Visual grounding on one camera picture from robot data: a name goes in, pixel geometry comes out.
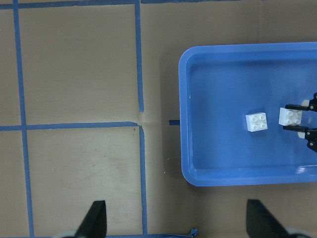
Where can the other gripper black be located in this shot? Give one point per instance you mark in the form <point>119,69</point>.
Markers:
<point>308,132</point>

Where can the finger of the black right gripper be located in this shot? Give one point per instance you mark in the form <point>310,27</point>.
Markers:
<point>260,223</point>

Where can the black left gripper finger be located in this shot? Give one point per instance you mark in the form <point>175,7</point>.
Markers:
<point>94,223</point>

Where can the small white block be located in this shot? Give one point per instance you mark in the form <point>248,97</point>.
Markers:
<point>256,122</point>

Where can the blue plastic tray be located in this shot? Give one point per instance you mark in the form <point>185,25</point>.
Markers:
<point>218,86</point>

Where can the brown paper table cover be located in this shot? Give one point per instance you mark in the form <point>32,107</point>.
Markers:
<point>87,94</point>

